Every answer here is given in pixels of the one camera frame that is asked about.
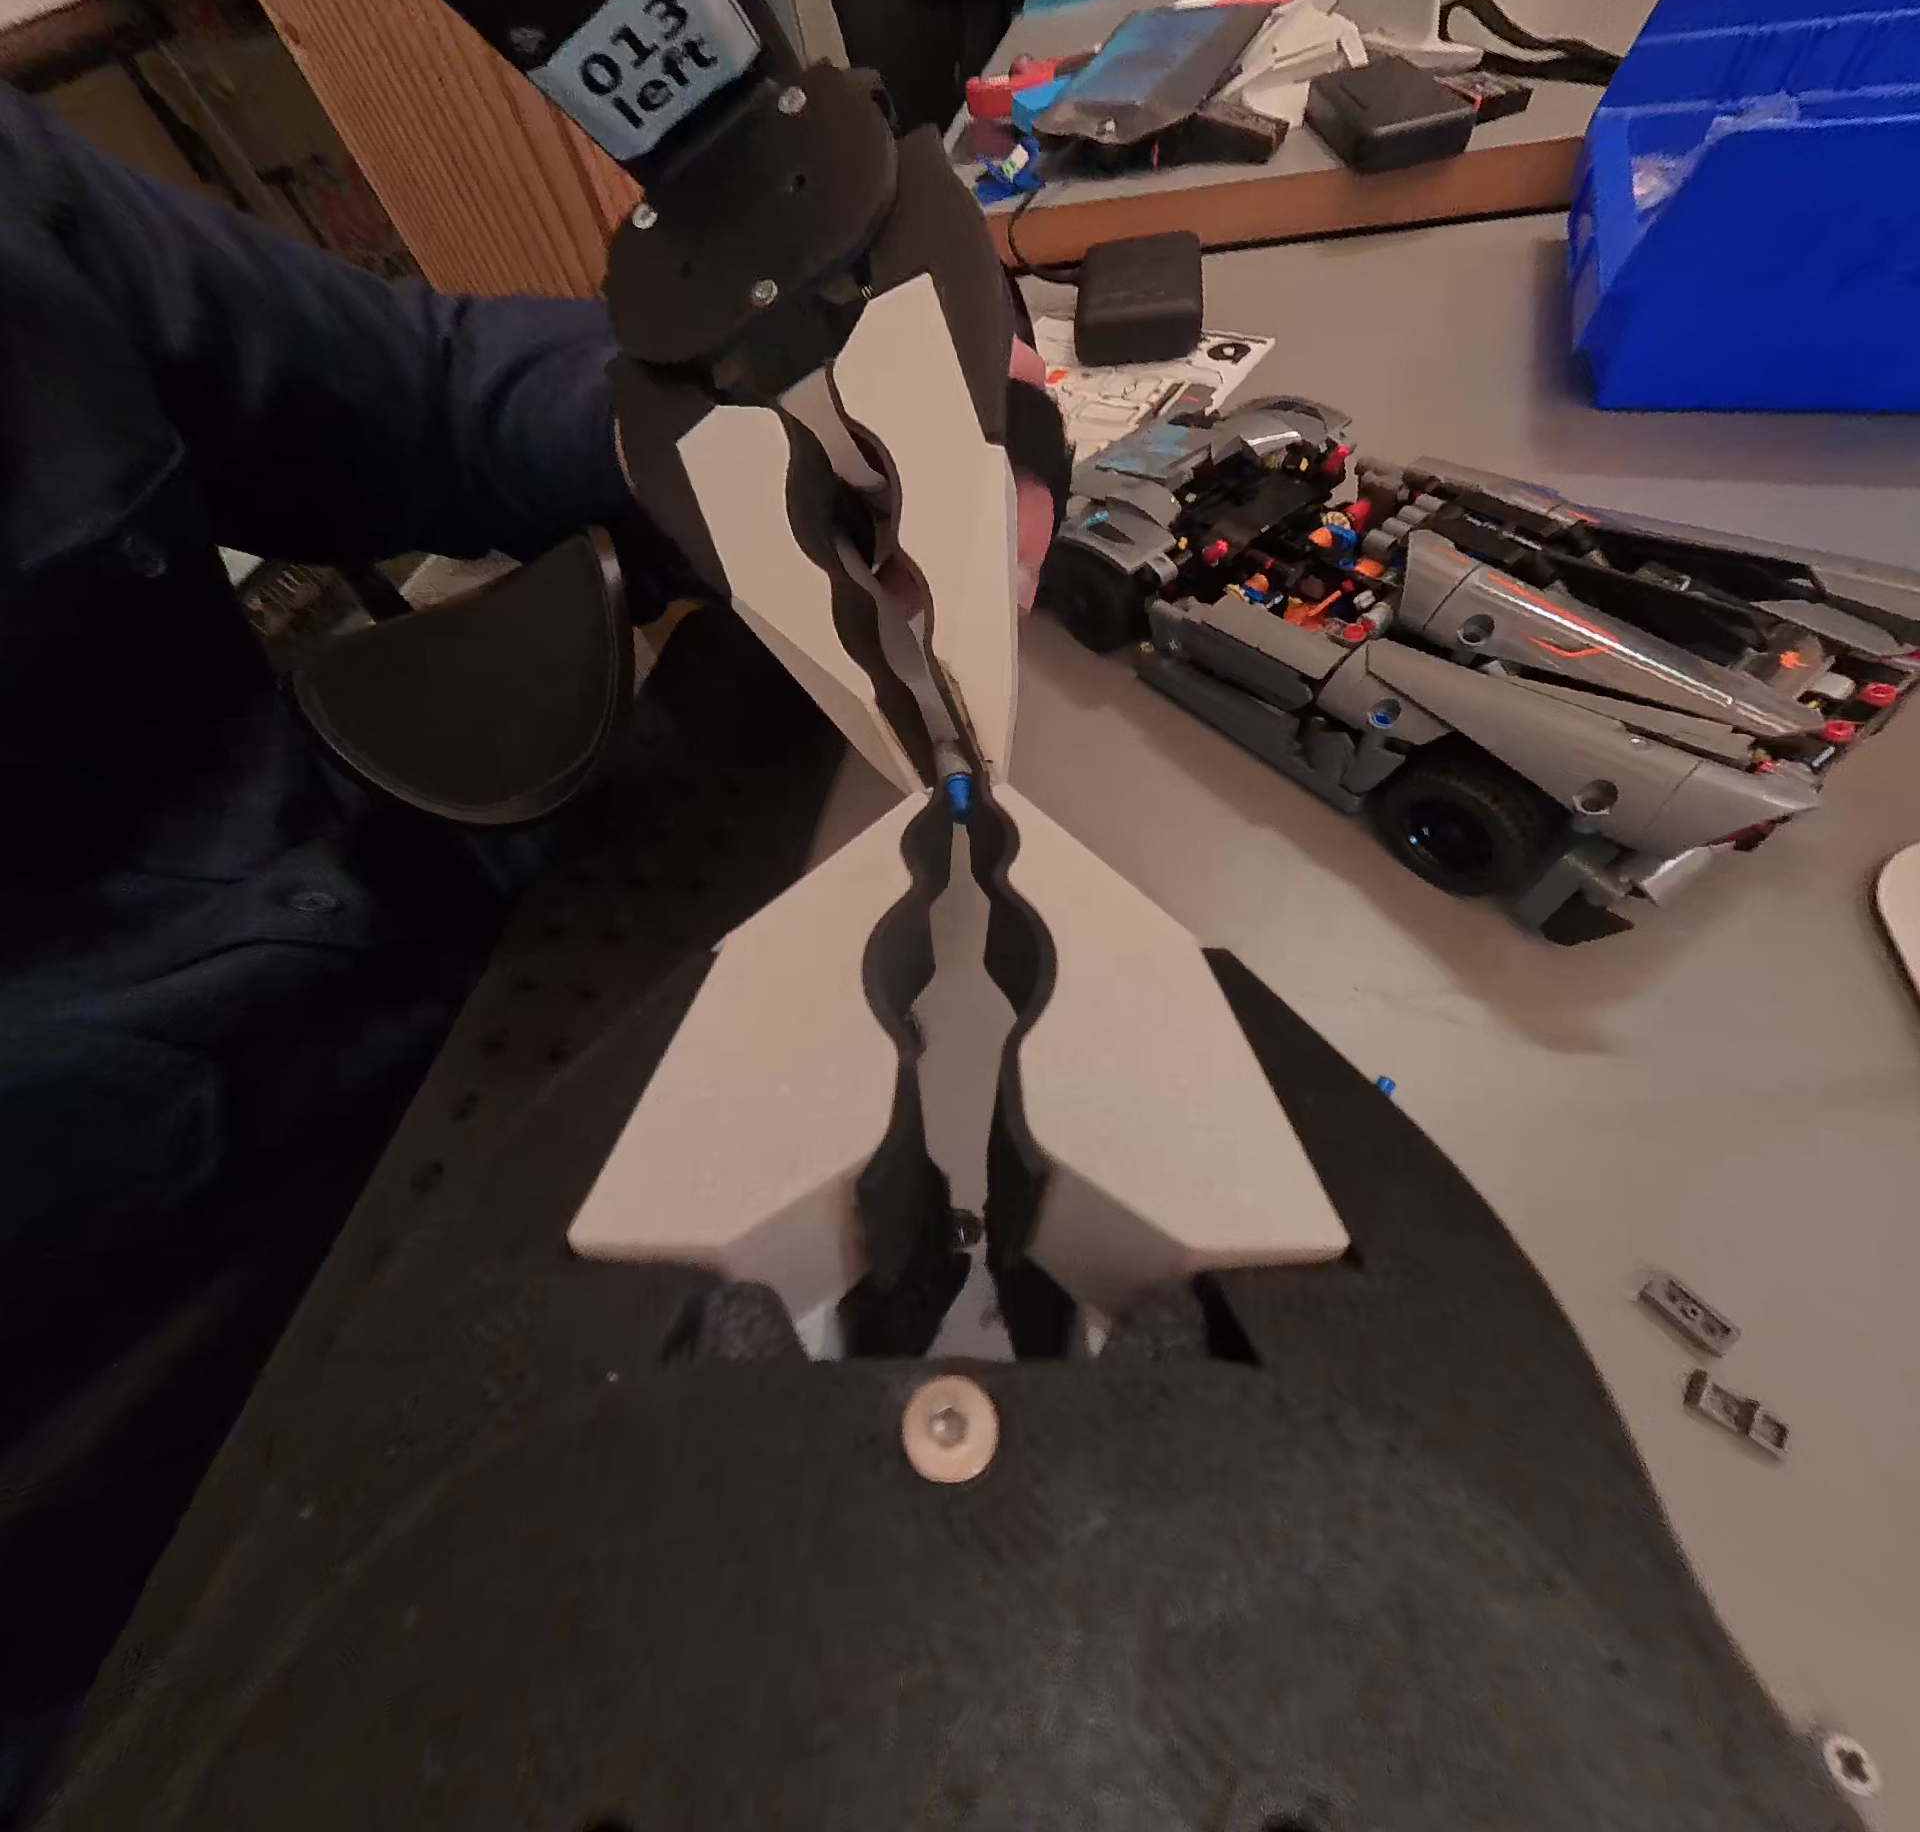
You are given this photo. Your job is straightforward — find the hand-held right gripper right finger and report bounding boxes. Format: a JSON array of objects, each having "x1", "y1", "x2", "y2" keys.
[{"x1": 971, "y1": 784, "x2": 1348, "y2": 1357}]

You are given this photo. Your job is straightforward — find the white plastic part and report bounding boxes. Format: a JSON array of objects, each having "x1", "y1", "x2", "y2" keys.
[{"x1": 1220, "y1": 0, "x2": 1485, "y2": 115}]

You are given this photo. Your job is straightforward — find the scattered small lego pieces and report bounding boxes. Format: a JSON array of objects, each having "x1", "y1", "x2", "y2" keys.
[{"x1": 1636, "y1": 1268, "x2": 1796, "y2": 1457}]

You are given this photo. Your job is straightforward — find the black strap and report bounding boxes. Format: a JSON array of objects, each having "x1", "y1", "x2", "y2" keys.
[{"x1": 1441, "y1": 0, "x2": 1625, "y2": 87}]

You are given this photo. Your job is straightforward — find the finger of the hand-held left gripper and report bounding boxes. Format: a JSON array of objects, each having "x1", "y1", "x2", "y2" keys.
[
  {"x1": 779, "y1": 273, "x2": 1026, "y2": 784},
  {"x1": 676, "y1": 396, "x2": 962, "y2": 793}
]

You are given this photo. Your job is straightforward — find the blue storage bin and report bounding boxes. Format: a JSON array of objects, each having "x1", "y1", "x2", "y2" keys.
[{"x1": 1569, "y1": 0, "x2": 1920, "y2": 417}]

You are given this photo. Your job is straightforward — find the clear plastic bags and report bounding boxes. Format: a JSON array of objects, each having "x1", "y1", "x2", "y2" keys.
[{"x1": 1633, "y1": 89, "x2": 1800, "y2": 205}]

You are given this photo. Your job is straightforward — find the wooden cabinet panel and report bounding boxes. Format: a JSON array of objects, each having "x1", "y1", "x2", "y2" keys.
[{"x1": 208, "y1": 0, "x2": 649, "y2": 304}]

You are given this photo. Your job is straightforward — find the grey lego car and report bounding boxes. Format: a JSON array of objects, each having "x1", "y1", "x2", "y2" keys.
[{"x1": 1042, "y1": 396, "x2": 1920, "y2": 949}]

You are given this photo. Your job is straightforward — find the black perforated board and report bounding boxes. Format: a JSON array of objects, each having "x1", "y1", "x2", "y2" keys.
[{"x1": 60, "y1": 618, "x2": 848, "y2": 1832}]

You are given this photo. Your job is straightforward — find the person's left hand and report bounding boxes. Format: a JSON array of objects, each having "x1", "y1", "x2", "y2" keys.
[{"x1": 1008, "y1": 339, "x2": 1059, "y2": 613}]

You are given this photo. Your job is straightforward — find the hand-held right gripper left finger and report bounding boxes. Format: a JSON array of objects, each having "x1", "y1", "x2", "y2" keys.
[{"x1": 571, "y1": 793, "x2": 953, "y2": 1357}]

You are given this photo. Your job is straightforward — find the black chair armrest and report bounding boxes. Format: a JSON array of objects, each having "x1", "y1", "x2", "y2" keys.
[{"x1": 292, "y1": 523, "x2": 635, "y2": 821}]

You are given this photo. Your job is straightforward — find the black rectangular case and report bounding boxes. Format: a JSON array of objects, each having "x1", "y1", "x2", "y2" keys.
[{"x1": 1306, "y1": 61, "x2": 1481, "y2": 171}]

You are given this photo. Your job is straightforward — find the white sticker sheet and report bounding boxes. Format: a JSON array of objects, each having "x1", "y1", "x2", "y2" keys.
[{"x1": 1036, "y1": 325, "x2": 1278, "y2": 461}]

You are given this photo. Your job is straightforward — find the black cable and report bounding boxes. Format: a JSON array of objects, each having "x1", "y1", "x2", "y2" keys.
[{"x1": 1001, "y1": 181, "x2": 1083, "y2": 280}]

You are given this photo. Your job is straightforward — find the black power adapter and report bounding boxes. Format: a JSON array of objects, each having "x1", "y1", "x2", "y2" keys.
[{"x1": 1075, "y1": 229, "x2": 1205, "y2": 368}]

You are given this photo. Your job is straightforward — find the dark flat device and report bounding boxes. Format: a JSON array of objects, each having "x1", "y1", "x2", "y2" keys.
[{"x1": 1042, "y1": 6, "x2": 1278, "y2": 139}]

